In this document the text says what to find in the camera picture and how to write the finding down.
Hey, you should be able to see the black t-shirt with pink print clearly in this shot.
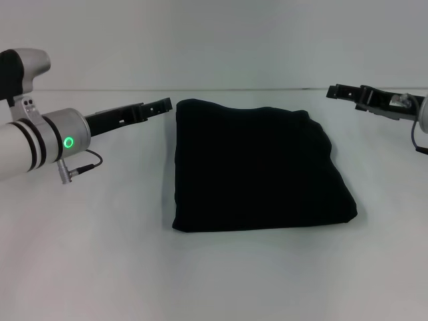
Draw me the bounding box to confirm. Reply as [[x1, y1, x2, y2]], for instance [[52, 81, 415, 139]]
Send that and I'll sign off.
[[171, 98, 358, 233]]

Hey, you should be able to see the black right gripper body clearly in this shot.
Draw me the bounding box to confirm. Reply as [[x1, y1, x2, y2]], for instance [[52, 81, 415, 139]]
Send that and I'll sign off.
[[353, 84, 427, 122]]

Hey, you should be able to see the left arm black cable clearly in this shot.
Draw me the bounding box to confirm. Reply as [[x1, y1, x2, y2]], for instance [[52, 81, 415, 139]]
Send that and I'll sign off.
[[56, 148, 104, 185]]

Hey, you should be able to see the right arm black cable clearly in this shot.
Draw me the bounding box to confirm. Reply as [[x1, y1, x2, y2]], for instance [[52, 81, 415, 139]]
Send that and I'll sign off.
[[391, 94, 428, 152]]

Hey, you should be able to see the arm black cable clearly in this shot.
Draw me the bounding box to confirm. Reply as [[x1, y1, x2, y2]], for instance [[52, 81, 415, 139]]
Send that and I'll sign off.
[[56, 148, 104, 185], [391, 94, 428, 152]]

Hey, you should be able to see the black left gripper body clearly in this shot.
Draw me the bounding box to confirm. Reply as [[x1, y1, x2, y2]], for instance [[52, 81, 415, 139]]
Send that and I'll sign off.
[[84, 104, 145, 138]]

